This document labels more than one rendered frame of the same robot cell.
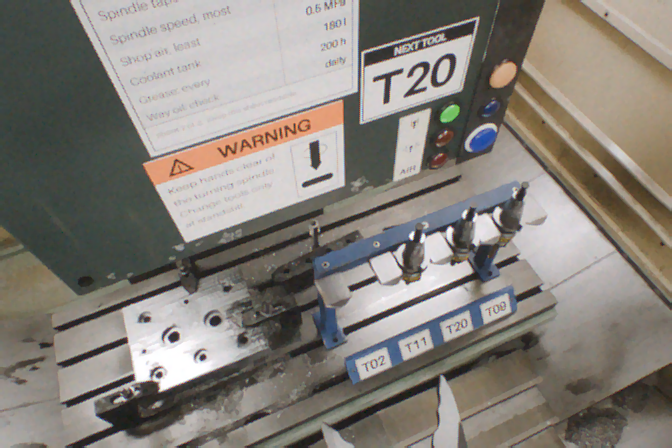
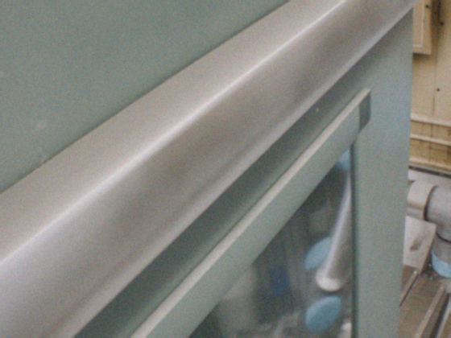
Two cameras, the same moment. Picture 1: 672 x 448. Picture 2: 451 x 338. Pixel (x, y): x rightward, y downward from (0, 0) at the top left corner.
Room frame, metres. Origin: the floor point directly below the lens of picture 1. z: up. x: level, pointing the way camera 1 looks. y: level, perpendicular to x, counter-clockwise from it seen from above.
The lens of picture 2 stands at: (-0.60, 0.59, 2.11)
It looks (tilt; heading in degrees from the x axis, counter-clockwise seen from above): 33 degrees down; 332
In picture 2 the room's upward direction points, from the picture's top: 11 degrees counter-clockwise
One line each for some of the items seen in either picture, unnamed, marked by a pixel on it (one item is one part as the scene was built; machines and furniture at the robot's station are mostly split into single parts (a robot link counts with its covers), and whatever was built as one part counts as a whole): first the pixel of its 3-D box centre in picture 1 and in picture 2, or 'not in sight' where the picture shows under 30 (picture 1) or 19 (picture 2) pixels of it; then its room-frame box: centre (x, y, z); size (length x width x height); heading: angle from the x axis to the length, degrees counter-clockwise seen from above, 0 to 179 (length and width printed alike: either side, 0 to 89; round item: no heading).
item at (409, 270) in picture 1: (412, 259); not in sight; (0.45, -0.15, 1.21); 0.06 x 0.06 x 0.03
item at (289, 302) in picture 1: (271, 315); not in sight; (0.45, 0.16, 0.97); 0.13 x 0.03 x 0.15; 111
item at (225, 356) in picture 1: (196, 331); not in sight; (0.42, 0.34, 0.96); 0.29 x 0.23 x 0.05; 111
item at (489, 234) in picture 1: (485, 230); not in sight; (0.51, -0.30, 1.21); 0.07 x 0.05 x 0.01; 21
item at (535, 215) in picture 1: (530, 211); not in sight; (0.54, -0.40, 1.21); 0.07 x 0.05 x 0.01; 21
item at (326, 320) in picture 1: (326, 303); not in sight; (0.44, 0.03, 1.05); 0.10 x 0.05 x 0.30; 21
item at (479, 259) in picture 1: (495, 233); not in sight; (0.60, -0.38, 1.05); 0.10 x 0.05 x 0.30; 21
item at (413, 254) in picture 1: (415, 246); not in sight; (0.45, -0.15, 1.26); 0.04 x 0.04 x 0.07
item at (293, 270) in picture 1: (319, 261); not in sight; (0.61, 0.05, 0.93); 0.26 x 0.05 x 0.06; 116
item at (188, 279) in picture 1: (188, 273); not in sight; (0.57, 0.37, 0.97); 0.13 x 0.03 x 0.15; 21
